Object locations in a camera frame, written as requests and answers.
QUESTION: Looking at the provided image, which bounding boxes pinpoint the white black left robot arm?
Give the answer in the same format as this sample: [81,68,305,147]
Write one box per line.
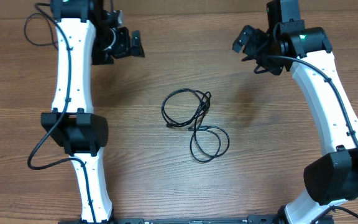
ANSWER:
[41,1,145,223]

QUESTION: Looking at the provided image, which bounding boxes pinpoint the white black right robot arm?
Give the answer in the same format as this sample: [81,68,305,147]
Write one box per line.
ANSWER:
[232,0,358,223]

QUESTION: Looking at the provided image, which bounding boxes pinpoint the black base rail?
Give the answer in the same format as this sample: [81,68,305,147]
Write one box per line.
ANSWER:
[100,215,285,224]

